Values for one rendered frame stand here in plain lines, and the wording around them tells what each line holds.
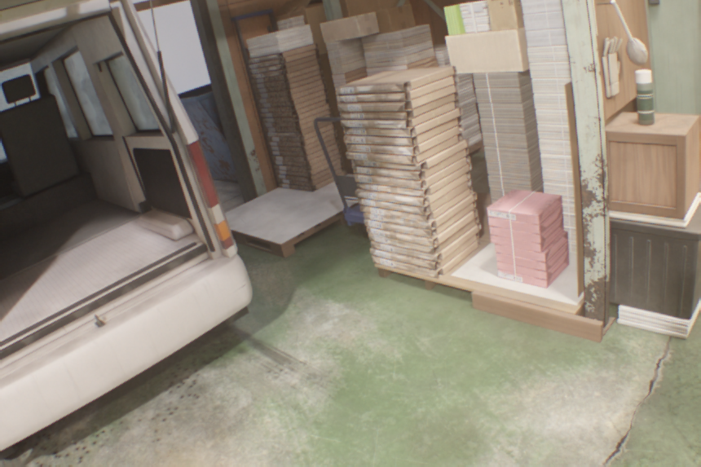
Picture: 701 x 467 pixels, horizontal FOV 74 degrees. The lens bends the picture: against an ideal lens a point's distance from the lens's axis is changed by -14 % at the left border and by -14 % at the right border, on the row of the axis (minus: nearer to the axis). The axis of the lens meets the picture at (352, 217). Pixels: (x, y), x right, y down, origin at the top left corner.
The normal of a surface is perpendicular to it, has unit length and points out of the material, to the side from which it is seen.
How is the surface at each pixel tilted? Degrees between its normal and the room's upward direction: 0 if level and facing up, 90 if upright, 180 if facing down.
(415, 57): 88
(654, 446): 0
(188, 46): 90
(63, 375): 85
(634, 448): 0
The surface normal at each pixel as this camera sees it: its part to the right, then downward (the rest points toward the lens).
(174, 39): 0.68, 0.13
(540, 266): -0.71, 0.40
